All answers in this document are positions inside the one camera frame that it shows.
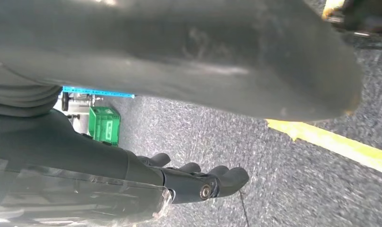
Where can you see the grey robot torso shell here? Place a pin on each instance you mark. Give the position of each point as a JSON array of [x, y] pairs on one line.
[[178, 47]]

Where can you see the green open plastic crate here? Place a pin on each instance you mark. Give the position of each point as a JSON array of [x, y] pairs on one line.
[[104, 125]]

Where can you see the yellow floor tape square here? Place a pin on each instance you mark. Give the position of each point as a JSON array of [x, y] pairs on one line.
[[335, 142]]

